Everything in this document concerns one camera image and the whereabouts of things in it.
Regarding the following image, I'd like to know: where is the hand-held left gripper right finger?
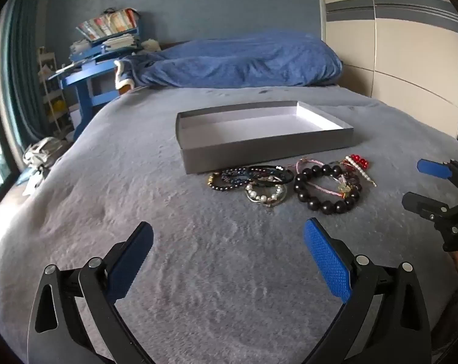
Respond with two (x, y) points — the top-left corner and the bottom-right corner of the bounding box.
(303, 218), (432, 364)

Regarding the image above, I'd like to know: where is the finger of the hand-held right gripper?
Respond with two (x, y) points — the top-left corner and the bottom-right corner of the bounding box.
(402, 193), (458, 222)
(417, 158), (458, 198)

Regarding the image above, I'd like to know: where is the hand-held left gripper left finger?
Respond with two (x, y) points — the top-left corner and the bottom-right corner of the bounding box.
(27, 221), (155, 364)

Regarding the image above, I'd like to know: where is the large black bead bracelet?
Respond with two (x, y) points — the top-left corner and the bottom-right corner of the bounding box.
(293, 164), (362, 215)

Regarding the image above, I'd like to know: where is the round pearl hair clip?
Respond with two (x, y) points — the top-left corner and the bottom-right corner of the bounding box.
(245, 182), (288, 207)

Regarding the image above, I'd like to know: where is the pink cord bracelet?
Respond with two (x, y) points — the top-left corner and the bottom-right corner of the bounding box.
(287, 157), (353, 198)

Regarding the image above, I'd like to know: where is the thin dark bracelet gold clasp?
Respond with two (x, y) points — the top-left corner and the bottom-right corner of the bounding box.
(208, 173), (245, 192)

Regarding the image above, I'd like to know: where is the grey cardboard box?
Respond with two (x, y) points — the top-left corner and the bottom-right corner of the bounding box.
(175, 100), (355, 175)

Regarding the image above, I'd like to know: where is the red and pearl hair clip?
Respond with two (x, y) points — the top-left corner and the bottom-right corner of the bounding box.
(344, 154), (377, 187)

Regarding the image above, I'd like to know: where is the beige wardrobe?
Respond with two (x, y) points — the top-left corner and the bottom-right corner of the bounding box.
(315, 0), (458, 130)

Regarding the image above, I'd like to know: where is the pile of light clothes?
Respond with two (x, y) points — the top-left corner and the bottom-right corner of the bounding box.
(22, 136), (68, 177)

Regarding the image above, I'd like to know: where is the blue desk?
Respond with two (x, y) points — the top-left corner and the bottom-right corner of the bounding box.
(49, 26), (142, 141)

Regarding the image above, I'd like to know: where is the white shelf rack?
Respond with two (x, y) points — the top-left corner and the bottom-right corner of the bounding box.
(37, 47), (72, 137)

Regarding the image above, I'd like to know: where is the blue duvet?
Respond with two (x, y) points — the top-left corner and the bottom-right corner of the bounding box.
(120, 30), (343, 88)

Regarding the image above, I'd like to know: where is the teal curtain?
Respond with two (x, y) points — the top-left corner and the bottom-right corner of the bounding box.
(0, 0), (51, 167)

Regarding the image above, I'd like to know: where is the row of books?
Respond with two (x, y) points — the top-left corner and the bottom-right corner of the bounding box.
(76, 8), (138, 40)

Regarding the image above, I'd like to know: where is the dark red bead bracelet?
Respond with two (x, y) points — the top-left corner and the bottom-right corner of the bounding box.
(341, 170), (364, 190)

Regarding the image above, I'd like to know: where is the black cord bracelet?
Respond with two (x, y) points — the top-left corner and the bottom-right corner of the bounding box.
(244, 165), (295, 187)

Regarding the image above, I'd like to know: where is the blue beaded bracelet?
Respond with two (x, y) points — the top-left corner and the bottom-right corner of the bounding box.
(218, 167), (254, 189)

